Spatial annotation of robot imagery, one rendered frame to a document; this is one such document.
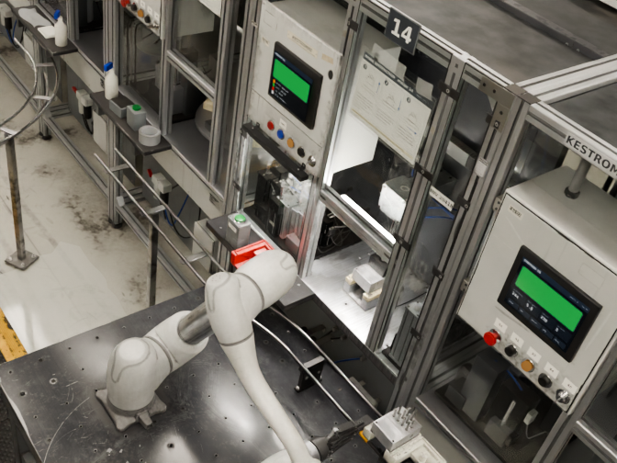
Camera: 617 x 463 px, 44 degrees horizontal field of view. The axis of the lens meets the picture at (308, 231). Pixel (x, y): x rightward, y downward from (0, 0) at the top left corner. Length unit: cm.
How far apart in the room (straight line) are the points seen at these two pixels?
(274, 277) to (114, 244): 228
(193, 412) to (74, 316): 138
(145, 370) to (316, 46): 116
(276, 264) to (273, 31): 85
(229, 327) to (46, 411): 89
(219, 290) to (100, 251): 230
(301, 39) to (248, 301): 90
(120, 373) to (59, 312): 148
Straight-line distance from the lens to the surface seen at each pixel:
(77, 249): 431
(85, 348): 291
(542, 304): 203
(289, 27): 256
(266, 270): 213
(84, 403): 275
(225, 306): 205
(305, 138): 260
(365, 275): 279
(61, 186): 474
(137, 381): 254
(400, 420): 252
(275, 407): 218
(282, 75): 259
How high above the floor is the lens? 287
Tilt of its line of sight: 39 degrees down
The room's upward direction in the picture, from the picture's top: 12 degrees clockwise
